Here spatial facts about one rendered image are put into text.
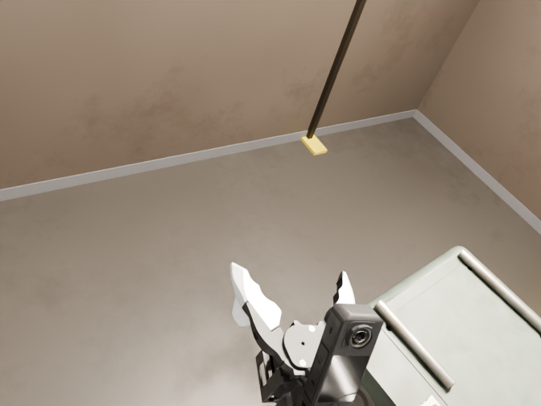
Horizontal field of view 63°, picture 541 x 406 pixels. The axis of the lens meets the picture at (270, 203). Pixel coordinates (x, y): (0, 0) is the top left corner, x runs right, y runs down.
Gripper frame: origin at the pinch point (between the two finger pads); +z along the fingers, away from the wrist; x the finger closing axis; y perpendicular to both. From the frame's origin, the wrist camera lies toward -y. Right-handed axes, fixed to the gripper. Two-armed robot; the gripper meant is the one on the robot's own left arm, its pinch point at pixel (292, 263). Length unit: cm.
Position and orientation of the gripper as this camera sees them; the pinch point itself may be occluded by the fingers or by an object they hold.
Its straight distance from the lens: 54.0
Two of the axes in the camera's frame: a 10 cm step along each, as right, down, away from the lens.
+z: -1.6, -7.4, 6.5
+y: -3.6, 6.6, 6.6
